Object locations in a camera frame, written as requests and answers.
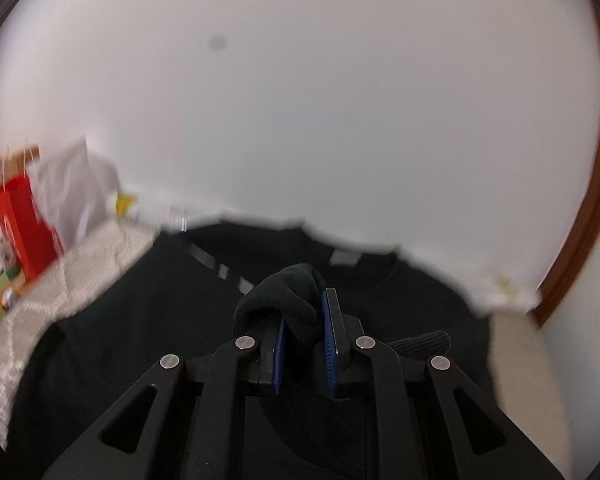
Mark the red paper gift bag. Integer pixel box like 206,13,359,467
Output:
0,158,62,282

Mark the striped quilted mattress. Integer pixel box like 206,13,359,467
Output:
0,220,572,478

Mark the white plastic shopping bag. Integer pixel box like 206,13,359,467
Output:
26,140,120,252

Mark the black sweatshirt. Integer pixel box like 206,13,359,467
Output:
6,222,494,479

